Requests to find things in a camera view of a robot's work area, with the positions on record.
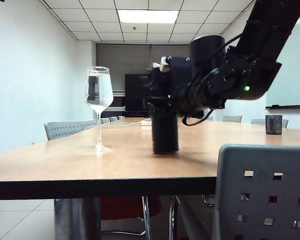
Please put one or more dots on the wall whiteboard with tray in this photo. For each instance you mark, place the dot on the wall whiteboard with tray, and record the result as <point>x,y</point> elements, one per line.
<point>295,75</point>

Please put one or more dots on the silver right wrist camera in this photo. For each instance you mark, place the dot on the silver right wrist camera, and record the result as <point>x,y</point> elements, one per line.
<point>165,64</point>

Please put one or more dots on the large grey perforated chair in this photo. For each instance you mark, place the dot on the large grey perforated chair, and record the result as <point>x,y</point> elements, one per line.
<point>265,160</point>

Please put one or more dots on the red chair with chrome legs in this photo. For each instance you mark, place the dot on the red chair with chrome legs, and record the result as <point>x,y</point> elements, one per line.
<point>130,207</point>

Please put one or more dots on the white power strip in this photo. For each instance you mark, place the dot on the white power strip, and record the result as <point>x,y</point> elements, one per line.
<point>146,123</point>

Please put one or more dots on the black thermos cup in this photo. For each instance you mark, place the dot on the black thermos cup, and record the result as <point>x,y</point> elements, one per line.
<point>165,135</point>

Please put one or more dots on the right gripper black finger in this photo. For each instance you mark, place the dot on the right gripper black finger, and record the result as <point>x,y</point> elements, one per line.
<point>158,95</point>

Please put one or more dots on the grey metal table leg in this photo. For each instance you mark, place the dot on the grey metal table leg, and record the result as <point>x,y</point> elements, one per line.
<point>75,220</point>

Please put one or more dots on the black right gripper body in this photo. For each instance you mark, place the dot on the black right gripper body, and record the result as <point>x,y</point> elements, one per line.
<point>180,72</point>

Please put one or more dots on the clear stemmed wine glass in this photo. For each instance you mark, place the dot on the clear stemmed wine glass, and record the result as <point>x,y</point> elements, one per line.
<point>99,105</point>

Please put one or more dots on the black whiteboard eraser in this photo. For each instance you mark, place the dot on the black whiteboard eraser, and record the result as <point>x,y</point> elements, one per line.
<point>275,106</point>

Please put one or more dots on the ceiling light panel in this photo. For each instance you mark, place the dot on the ceiling light panel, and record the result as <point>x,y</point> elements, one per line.
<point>147,17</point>

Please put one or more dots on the dark square pen holder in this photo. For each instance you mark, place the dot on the dark square pen holder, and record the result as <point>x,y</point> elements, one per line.
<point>273,125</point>

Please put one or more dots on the black television screen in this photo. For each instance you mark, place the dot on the black television screen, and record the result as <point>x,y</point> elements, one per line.
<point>135,92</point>

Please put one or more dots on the chrome framed chair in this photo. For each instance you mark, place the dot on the chrome framed chair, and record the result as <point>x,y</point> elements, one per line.
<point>173,220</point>

